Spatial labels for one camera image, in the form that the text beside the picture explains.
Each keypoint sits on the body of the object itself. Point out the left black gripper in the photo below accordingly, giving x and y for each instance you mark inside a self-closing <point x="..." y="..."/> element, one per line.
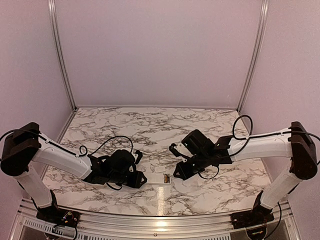
<point x="137" y="179"/>

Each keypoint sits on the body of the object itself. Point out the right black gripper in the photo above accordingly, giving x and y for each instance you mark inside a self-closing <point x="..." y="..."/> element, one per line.
<point x="179" y="167"/>

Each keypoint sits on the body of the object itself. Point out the white battery cover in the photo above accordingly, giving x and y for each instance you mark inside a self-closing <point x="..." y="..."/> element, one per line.
<point x="159" y="169"/>

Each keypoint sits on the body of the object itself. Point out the white remote control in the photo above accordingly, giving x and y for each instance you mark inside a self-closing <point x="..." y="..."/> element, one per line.
<point x="156" y="178"/>

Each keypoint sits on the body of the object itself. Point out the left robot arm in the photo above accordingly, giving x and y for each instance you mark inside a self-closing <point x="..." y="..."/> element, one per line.
<point x="28" y="144"/>

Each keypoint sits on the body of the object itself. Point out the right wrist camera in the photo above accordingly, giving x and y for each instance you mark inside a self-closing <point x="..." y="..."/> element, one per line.
<point x="175" y="150"/>

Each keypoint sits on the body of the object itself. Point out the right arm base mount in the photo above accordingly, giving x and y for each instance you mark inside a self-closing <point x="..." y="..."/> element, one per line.
<point x="249" y="218"/>

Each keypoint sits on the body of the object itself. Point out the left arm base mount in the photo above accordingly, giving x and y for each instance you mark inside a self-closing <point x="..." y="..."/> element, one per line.
<point x="59" y="217"/>

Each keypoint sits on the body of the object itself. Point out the front aluminium rail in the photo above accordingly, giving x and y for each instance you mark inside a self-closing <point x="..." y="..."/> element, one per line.
<point x="108" y="226"/>

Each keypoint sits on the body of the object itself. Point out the right aluminium frame post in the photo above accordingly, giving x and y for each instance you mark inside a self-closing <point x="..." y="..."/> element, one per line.
<point x="261" y="29"/>

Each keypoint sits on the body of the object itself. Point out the aluminium frame post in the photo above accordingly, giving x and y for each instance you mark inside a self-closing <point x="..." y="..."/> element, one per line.
<point x="60" y="56"/>
<point x="261" y="29"/>

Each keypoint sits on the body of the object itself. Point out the left aluminium frame post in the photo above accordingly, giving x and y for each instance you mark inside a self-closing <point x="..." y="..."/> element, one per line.
<point x="60" y="56"/>

